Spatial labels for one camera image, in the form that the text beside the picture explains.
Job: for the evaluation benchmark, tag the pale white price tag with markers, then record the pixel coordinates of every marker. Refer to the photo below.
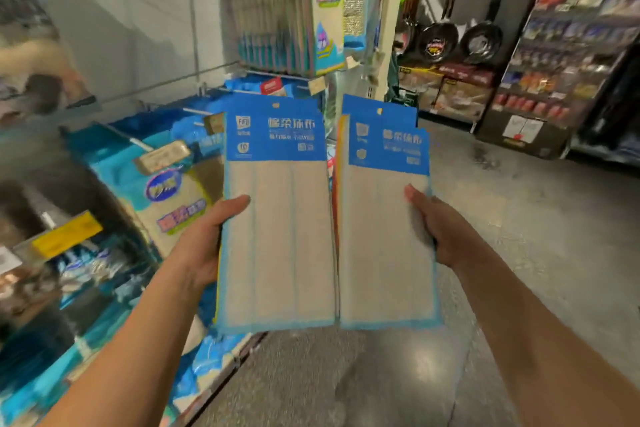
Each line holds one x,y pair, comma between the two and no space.
10,261

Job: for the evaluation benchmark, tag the blue antibacterial cloth packets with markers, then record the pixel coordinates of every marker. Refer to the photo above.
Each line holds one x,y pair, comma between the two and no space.
190,126

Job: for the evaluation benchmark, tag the hung scouring pad packet bunch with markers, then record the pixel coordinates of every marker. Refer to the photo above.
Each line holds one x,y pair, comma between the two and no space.
355,11

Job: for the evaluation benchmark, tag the bright yellow price tag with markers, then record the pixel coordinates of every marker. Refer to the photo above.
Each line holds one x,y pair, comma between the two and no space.
66,235

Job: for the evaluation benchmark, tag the dark green goods pile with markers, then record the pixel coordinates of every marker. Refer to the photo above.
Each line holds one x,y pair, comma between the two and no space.
402,96

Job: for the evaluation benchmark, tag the blue header cloth pack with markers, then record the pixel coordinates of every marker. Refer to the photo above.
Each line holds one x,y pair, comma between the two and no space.
385,262
275,241

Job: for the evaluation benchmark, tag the background shelf with boxed goods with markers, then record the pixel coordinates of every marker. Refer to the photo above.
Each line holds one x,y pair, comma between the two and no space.
570,41

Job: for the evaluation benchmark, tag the person's left hand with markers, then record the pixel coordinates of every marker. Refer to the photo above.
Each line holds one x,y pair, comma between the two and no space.
205,247

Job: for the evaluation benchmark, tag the blue glove packets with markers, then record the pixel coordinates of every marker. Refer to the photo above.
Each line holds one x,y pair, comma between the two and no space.
215,362

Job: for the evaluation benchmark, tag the person's right forearm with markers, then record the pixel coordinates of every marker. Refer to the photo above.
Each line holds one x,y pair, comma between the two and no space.
550,342

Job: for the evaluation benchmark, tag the cotton-soft cloth packet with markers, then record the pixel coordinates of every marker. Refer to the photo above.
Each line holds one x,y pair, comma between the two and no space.
280,11

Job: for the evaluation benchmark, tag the person's right hand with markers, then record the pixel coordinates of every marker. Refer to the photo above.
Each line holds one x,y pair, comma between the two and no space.
448,237

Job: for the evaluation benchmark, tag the red white price tag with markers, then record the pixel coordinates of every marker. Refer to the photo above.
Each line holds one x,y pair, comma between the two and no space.
272,85

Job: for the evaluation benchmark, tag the yellowish price tag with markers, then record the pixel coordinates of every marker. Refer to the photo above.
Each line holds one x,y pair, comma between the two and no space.
215,123
163,156

